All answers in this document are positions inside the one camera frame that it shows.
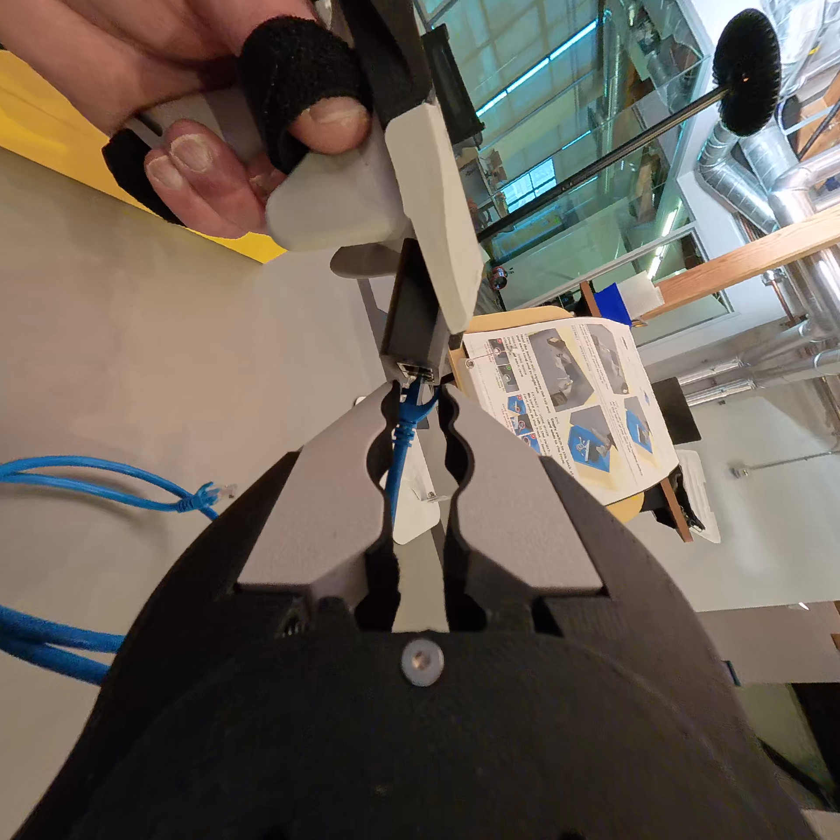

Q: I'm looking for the blue box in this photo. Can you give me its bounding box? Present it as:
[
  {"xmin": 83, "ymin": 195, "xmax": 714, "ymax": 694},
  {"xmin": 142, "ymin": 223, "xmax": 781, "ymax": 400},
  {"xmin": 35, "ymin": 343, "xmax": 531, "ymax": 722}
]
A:
[{"xmin": 594, "ymin": 282, "xmax": 636, "ymax": 327}]

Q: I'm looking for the white rounded plate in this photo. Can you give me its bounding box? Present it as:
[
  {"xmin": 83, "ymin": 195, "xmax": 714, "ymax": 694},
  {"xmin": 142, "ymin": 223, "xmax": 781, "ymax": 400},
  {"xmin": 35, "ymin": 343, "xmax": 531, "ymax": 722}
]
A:
[{"xmin": 392, "ymin": 453, "xmax": 442, "ymax": 546}]

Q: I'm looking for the wooden beam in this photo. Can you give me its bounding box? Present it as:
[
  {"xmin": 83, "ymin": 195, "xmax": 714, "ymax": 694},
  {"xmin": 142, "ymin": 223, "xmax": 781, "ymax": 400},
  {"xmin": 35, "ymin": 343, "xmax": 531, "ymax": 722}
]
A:
[{"xmin": 640, "ymin": 223, "xmax": 840, "ymax": 320}]

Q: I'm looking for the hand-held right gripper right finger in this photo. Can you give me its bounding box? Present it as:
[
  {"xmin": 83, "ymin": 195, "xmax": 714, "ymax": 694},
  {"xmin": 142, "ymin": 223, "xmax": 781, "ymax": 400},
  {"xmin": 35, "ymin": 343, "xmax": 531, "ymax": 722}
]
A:
[{"xmin": 437, "ymin": 384, "xmax": 605, "ymax": 597}]

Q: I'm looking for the yellow plastic bin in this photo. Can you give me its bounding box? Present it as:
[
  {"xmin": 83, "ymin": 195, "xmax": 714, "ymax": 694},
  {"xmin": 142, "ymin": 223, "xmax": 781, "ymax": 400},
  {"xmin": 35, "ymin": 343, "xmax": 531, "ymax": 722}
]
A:
[{"xmin": 0, "ymin": 51, "xmax": 290, "ymax": 265}]

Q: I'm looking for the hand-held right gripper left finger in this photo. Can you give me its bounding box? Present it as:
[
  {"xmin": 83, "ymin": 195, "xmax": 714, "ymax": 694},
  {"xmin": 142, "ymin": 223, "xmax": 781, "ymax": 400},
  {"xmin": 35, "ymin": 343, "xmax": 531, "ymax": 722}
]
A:
[{"xmin": 236, "ymin": 381, "xmax": 396, "ymax": 595}]

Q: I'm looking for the black pole stand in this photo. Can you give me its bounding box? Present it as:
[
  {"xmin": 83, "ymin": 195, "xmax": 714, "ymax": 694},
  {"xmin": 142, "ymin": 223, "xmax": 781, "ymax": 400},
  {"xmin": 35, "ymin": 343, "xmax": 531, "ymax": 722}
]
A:
[{"xmin": 478, "ymin": 8, "xmax": 783, "ymax": 242}]

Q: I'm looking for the black flat panel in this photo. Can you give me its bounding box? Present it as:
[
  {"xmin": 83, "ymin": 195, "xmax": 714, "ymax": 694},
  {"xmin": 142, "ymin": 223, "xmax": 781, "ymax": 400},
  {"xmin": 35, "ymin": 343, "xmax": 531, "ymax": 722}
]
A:
[{"xmin": 646, "ymin": 377, "xmax": 701, "ymax": 454}]

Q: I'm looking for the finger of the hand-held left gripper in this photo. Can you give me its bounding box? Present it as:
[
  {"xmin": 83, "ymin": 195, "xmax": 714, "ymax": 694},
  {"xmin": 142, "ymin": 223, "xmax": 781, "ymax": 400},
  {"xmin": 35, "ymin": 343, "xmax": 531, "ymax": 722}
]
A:
[
  {"xmin": 265, "ymin": 141, "xmax": 416, "ymax": 255},
  {"xmin": 384, "ymin": 104, "xmax": 484, "ymax": 332}
]

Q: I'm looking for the silver ventilation duct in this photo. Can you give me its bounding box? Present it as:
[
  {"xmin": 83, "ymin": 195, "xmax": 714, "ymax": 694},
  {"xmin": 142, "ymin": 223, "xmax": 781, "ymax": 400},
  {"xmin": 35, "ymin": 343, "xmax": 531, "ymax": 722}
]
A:
[{"xmin": 697, "ymin": 98, "xmax": 840, "ymax": 342}]

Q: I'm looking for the black ethernet splitter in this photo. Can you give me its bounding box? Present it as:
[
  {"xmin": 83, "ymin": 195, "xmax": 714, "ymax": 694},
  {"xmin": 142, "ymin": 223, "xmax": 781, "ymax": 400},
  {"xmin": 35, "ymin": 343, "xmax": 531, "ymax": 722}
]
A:
[{"xmin": 379, "ymin": 238, "xmax": 454, "ymax": 385}]

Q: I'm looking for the blue ethernet cable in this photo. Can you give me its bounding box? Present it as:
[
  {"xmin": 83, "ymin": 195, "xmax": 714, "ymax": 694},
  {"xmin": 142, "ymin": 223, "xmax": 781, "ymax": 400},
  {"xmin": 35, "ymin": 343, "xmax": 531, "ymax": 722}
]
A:
[{"xmin": 0, "ymin": 371, "xmax": 442, "ymax": 686}]

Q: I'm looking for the person's left hand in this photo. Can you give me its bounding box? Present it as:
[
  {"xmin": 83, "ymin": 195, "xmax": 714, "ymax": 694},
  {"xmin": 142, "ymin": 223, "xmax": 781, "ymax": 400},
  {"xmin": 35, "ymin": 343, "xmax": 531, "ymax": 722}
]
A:
[{"xmin": 0, "ymin": 0, "xmax": 372, "ymax": 237}]

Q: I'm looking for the printed instruction sheet on board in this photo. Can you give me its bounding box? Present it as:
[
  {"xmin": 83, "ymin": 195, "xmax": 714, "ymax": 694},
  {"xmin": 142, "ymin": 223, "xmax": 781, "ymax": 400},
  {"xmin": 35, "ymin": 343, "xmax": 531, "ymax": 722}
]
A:
[{"xmin": 453, "ymin": 308, "xmax": 647, "ymax": 526}]

